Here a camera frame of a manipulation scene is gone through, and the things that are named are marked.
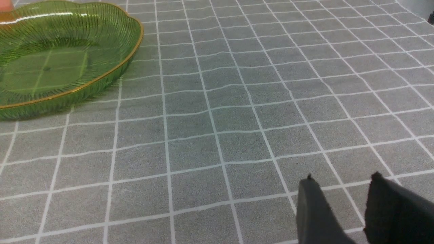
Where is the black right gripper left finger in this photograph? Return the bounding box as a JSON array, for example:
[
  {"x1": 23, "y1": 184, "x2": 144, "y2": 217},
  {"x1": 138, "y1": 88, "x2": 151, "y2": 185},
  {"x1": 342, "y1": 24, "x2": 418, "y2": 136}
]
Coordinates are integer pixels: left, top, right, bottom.
[{"x1": 296, "y1": 174, "x2": 355, "y2": 244}]

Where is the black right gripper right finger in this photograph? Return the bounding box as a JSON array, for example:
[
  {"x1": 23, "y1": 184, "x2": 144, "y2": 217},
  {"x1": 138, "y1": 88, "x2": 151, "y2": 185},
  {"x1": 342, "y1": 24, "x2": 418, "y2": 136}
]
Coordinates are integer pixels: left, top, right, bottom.
[{"x1": 364, "y1": 172, "x2": 434, "y2": 244}]

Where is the grey checked tablecloth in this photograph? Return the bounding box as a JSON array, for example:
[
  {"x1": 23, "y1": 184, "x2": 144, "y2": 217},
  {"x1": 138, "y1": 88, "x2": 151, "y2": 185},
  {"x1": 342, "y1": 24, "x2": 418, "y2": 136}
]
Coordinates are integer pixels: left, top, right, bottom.
[{"x1": 1, "y1": 0, "x2": 433, "y2": 244}]

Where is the green glass leaf plate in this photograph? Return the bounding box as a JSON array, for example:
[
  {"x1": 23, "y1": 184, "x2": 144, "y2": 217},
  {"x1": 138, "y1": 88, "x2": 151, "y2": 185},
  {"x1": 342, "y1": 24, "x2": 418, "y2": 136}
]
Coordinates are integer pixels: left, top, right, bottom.
[{"x1": 0, "y1": 0, "x2": 144, "y2": 120}]

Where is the orange foam cube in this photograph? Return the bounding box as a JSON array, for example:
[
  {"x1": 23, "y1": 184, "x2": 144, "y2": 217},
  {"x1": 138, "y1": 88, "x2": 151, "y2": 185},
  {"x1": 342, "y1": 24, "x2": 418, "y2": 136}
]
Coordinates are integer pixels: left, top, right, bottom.
[{"x1": 0, "y1": 0, "x2": 15, "y2": 23}]

